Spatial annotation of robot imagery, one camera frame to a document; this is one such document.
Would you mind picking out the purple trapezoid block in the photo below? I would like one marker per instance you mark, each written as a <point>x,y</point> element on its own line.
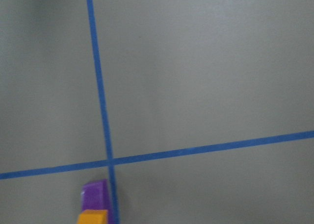
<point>95,196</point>

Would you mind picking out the orange trapezoid block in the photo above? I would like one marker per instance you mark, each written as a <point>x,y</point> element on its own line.
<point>93,217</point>

